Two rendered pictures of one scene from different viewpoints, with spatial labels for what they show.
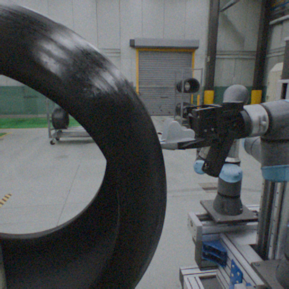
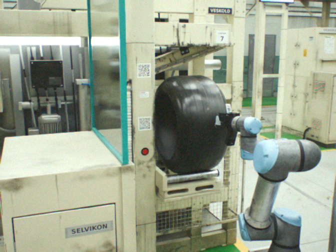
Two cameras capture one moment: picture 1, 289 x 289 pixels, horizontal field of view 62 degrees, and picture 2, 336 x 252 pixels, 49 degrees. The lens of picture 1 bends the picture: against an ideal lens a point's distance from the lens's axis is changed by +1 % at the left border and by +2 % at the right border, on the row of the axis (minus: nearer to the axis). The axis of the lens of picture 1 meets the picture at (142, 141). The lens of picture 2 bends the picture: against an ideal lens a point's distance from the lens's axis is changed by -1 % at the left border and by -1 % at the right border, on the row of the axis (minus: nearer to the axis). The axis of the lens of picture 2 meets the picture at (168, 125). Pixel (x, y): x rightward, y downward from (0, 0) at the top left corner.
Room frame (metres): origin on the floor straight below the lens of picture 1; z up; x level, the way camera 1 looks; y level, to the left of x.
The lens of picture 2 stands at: (-0.06, -1.90, 1.62)
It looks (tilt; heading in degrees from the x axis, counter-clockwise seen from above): 12 degrees down; 81
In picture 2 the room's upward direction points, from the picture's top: straight up
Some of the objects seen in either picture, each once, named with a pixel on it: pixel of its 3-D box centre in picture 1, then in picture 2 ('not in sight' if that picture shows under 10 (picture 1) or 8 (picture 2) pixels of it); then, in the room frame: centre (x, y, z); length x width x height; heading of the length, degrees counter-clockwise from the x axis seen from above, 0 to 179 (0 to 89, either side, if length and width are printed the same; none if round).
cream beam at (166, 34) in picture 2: not in sight; (181, 35); (0.42, 0.57, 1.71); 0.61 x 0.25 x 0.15; 12
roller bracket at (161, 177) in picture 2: not in sight; (153, 172); (0.19, 0.21, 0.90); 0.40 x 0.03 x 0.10; 102
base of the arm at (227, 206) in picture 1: (228, 200); not in sight; (1.16, -0.45, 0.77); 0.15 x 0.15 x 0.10
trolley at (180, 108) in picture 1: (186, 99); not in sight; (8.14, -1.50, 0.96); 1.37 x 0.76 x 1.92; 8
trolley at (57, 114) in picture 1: (76, 104); not in sight; (5.86, 1.62, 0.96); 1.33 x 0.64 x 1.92; 96
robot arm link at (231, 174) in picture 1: (230, 178); not in sight; (1.17, -0.46, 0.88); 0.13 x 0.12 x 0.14; 163
